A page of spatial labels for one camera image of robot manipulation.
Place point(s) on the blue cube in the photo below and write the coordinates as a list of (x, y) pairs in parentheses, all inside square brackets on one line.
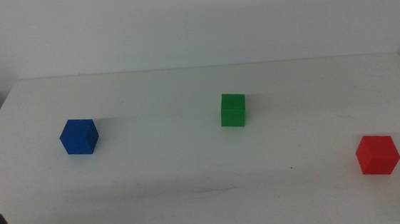
[(78, 137)]

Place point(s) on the green cube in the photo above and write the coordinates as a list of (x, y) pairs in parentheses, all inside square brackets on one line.
[(233, 111)]

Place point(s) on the red cube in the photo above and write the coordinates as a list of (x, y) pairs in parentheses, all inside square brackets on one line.
[(377, 155)]

